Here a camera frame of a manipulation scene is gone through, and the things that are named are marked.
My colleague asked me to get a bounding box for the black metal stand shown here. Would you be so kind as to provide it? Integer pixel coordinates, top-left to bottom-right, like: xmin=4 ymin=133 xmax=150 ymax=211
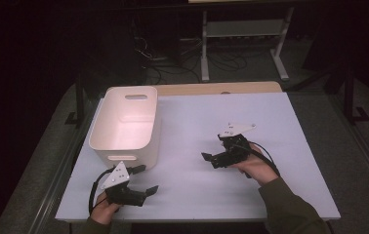
xmin=63 ymin=71 xmax=88 ymax=130
xmin=342 ymin=63 xmax=369 ymax=125

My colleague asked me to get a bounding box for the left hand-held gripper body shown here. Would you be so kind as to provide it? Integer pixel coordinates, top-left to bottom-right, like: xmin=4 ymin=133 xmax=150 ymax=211
xmin=101 ymin=161 xmax=148 ymax=208

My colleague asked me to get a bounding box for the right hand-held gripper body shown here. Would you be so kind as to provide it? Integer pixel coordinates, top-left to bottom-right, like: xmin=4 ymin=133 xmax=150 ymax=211
xmin=210 ymin=122 xmax=258 ymax=170

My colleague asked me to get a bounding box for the tangle of floor cables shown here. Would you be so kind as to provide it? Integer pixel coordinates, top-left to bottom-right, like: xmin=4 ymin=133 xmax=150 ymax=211
xmin=133 ymin=34 xmax=249 ymax=86

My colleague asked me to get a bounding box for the white foam board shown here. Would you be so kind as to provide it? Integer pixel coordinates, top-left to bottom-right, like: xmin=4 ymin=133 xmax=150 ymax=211
xmin=55 ymin=92 xmax=342 ymax=223

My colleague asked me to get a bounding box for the white plastic bin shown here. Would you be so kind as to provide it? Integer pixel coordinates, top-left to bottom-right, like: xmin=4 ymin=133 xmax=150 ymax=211
xmin=88 ymin=85 xmax=161 ymax=171

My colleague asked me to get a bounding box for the person's left hand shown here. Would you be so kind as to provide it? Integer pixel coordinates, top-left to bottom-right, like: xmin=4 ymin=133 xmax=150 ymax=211
xmin=89 ymin=191 xmax=122 ymax=225

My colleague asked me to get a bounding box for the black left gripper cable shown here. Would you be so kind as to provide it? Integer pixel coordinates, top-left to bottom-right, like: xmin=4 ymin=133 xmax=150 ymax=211
xmin=88 ymin=167 xmax=117 ymax=215

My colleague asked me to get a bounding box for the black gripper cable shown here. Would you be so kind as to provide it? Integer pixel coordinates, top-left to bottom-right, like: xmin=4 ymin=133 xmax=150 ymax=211
xmin=88 ymin=167 xmax=117 ymax=215
xmin=237 ymin=140 xmax=282 ymax=179

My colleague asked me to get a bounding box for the wooden table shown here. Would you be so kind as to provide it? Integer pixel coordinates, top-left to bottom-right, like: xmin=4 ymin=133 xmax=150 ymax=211
xmin=154 ymin=81 xmax=283 ymax=98

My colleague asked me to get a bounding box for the person's right hand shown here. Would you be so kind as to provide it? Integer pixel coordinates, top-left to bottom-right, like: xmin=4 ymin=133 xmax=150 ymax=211
xmin=229 ymin=142 xmax=280 ymax=187

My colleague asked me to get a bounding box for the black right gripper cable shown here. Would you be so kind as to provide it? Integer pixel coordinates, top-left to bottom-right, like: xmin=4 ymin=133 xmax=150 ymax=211
xmin=237 ymin=140 xmax=282 ymax=179

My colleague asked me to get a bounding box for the white metal desk frame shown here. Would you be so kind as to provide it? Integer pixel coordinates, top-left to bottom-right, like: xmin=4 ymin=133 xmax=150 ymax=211
xmin=199 ymin=6 xmax=295 ymax=83

